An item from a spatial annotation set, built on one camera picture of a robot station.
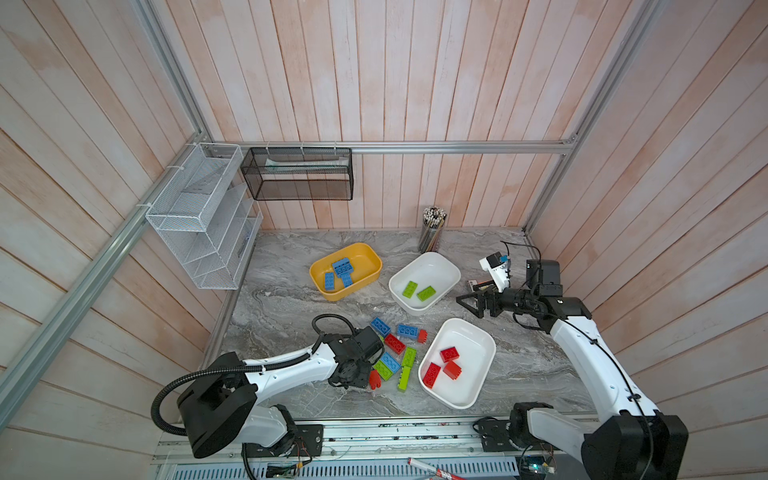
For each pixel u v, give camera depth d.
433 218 1.00
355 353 0.65
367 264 1.09
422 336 0.89
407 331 0.92
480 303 0.68
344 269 1.07
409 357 0.88
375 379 0.81
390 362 0.86
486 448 0.73
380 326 0.92
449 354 0.86
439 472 0.69
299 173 1.04
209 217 0.72
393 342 0.88
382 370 0.85
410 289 1.01
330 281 1.02
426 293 1.01
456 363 0.84
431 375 0.83
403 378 0.81
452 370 0.83
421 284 1.04
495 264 0.69
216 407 0.42
